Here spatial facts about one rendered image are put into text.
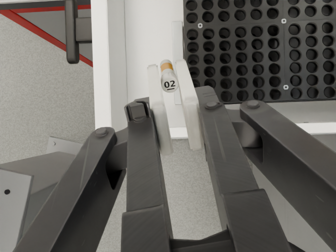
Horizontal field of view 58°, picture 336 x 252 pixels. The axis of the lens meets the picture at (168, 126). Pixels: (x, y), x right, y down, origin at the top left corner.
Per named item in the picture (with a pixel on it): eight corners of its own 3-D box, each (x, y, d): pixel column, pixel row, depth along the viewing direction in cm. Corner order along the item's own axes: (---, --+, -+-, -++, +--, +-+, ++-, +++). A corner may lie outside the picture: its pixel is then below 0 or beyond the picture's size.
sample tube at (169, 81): (174, 70, 25) (180, 91, 21) (160, 73, 25) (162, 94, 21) (172, 56, 25) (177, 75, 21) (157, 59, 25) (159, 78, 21)
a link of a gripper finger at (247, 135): (204, 129, 14) (270, 118, 14) (191, 87, 18) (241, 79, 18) (207, 156, 14) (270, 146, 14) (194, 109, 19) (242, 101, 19)
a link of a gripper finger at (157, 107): (174, 155, 16) (160, 157, 16) (164, 102, 22) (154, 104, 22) (164, 105, 15) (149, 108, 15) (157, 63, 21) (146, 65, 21)
